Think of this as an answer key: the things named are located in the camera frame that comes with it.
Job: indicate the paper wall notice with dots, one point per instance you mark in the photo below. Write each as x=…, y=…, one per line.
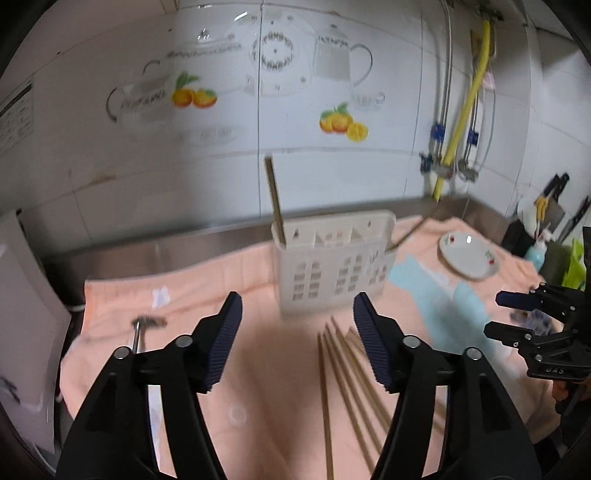
x=16, y=120

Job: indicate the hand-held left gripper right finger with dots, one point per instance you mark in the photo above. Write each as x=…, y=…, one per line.
x=369, y=341

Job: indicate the peach printed towel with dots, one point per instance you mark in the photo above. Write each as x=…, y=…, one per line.
x=258, y=350

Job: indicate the white appliance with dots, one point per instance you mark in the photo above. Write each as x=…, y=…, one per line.
x=27, y=332

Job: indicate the brown wooden chopstick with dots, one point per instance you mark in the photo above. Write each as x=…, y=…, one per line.
x=325, y=406
x=273, y=189
x=358, y=374
x=438, y=415
x=346, y=383

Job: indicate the beige plastic utensil holder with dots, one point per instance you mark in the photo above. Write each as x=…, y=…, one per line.
x=332, y=267

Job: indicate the white floral plate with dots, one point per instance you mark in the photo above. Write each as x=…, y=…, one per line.
x=468, y=256

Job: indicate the metal water valve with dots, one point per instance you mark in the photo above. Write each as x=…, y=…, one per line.
x=467, y=170
x=437, y=167

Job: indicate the spray bottle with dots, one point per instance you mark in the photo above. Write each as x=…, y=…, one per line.
x=538, y=251

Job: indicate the green plastic bag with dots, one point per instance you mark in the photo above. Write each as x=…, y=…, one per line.
x=573, y=265

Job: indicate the black knife rack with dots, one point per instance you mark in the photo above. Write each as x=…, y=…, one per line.
x=518, y=237

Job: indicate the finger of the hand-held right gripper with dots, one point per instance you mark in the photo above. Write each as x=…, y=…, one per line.
x=517, y=300
x=505, y=333

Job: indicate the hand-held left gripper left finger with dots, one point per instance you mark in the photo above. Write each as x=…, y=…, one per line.
x=226, y=341

